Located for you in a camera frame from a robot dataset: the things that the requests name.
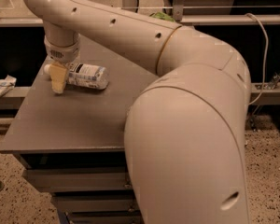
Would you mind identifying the grey drawer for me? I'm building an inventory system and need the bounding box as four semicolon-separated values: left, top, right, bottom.
68;211;143;224
51;193;138;213
22;167;132;193

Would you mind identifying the bottom grey drawer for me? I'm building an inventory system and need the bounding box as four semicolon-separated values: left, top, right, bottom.
68;211;143;224

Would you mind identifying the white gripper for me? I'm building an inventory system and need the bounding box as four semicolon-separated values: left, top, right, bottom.
44;38;80;94

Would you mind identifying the green snack bag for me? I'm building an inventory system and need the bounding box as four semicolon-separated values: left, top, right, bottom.
150;11;175;22

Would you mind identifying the middle grey drawer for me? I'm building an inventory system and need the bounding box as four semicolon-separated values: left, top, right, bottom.
51;193;138;213

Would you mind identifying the white crumpled wrapper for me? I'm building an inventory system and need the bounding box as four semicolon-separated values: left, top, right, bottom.
0;76;17;97

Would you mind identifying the white cable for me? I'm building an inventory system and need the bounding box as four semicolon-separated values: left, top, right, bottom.
245;12;270;106

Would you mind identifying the grey drawer cabinet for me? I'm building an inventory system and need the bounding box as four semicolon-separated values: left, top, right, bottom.
0;35;160;224

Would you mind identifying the metal railing frame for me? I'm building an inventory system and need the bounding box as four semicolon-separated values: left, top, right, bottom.
0;0;280;110

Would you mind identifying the clear plastic water bottle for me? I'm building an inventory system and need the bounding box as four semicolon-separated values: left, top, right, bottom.
44;63;109;90

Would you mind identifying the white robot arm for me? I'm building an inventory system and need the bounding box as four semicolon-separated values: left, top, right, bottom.
24;0;251;224

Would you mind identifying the top grey drawer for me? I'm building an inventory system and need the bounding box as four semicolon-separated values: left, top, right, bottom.
22;167;132;193

